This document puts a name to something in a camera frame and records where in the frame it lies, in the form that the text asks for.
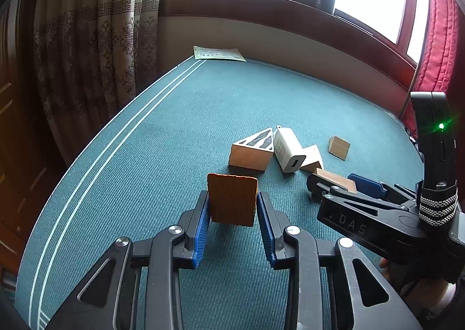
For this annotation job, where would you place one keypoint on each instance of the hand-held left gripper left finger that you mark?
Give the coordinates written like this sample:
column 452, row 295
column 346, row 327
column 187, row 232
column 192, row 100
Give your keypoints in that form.
column 202, row 228

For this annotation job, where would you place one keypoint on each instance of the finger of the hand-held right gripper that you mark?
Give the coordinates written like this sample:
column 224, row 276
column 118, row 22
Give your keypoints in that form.
column 370, row 184
column 319, row 187

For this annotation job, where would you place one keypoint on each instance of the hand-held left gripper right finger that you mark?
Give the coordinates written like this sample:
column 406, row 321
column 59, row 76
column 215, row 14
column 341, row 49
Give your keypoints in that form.
column 267, row 232

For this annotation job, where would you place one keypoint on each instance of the tan wooden wedge block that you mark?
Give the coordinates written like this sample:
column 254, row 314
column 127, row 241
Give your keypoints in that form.
column 339, row 181

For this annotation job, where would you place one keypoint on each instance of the large orange wooden wedge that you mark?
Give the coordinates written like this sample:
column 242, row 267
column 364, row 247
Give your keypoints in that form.
column 232, row 199

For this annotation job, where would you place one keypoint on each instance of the person's right hand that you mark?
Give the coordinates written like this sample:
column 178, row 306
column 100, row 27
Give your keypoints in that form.
column 427, row 290

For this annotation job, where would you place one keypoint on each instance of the small natural wooden wedge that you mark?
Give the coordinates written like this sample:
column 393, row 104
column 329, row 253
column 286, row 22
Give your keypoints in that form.
column 313, row 160

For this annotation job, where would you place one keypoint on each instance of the small brown wooden block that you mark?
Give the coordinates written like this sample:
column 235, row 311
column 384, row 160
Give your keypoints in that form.
column 339, row 147

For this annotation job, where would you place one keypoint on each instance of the white USB charger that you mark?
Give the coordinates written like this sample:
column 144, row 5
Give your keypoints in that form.
column 288, row 152

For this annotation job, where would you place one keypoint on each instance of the natural wooden wedge black stripes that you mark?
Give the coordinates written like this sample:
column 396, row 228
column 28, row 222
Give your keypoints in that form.
column 249, row 157

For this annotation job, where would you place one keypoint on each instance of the green table cloth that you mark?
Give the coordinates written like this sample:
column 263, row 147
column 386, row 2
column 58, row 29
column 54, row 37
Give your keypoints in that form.
column 152, row 155

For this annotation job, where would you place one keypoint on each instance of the red quilted cloth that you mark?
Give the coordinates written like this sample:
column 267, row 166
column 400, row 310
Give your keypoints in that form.
column 434, row 46

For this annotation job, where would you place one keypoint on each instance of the printed paper sheet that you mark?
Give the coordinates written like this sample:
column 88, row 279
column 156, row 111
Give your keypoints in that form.
column 218, row 53

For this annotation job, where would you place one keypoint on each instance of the brown wooden cabinet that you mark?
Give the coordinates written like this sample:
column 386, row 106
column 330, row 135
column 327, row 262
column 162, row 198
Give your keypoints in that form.
column 18, row 152

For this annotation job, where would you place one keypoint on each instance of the beige patterned curtain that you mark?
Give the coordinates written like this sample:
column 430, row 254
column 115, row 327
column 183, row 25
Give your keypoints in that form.
column 94, row 54

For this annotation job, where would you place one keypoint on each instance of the wooden window frame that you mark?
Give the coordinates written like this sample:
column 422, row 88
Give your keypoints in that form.
column 283, row 17

